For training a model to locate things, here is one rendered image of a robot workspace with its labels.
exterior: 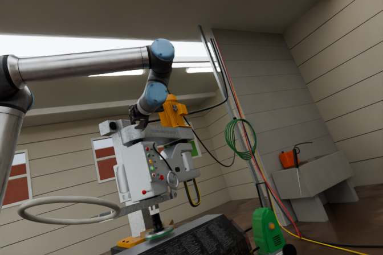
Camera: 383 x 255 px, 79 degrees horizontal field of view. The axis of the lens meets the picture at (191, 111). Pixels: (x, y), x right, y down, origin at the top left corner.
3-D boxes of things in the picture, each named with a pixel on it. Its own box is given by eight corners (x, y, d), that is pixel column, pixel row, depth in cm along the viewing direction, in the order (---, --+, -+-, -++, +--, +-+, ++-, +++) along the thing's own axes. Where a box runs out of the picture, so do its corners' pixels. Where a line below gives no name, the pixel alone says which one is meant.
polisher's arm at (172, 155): (188, 190, 248) (175, 147, 262) (207, 185, 239) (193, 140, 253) (145, 208, 183) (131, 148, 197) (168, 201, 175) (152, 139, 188)
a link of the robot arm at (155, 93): (171, 85, 97) (166, 106, 92) (161, 96, 107) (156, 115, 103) (150, 76, 93) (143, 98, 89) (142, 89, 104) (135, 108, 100)
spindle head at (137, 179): (159, 197, 206) (147, 148, 218) (180, 190, 197) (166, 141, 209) (132, 207, 174) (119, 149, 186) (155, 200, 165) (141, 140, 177)
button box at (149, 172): (155, 180, 176) (146, 144, 183) (158, 180, 174) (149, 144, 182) (149, 182, 168) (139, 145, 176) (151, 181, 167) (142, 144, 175)
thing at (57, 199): (81, 228, 149) (82, 223, 151) (139, 212, 130) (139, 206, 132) (-5, 218, 114) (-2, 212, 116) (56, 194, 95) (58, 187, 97)
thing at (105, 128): (100, 138, 270) (97, 126, 275) (114, 135, 281) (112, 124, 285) (104, 132, 255) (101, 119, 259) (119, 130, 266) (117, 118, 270)
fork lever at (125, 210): (161, 201, 202) (159, 196, 203) (178, 196, 194) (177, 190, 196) (95, 224, 141) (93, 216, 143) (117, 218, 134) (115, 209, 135)
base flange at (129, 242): (116, 246, 248) (115, 241, 249) (157, 229, 277) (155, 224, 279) (131, 249, 211) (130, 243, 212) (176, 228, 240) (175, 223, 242)
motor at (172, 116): (171, 135, 271) (162, 105, 282) (194, 126, 259) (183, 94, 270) (157, 135, 246) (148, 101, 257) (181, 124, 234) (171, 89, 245)
